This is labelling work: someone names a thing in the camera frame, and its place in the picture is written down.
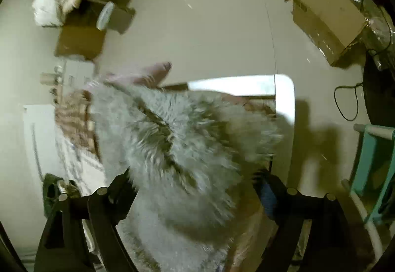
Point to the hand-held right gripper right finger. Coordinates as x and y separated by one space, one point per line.
268 198

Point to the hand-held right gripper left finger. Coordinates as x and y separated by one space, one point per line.
118 190

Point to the grey fluffy pants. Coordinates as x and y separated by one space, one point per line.
185 148

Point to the person's left hand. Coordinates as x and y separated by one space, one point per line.
154 72

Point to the green cloth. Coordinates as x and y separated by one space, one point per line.
54 187

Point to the plaid cloth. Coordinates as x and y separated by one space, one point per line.
75 121

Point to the teal and white rack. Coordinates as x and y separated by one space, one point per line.
368 164

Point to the white box with bottles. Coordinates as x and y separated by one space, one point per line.
71 73

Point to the black round object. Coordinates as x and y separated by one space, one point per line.
381 99

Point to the open cardboard box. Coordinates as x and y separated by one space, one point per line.
92 37

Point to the grey tape roll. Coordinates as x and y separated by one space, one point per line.
105 15

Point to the closed cardboard box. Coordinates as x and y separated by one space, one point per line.
324 16

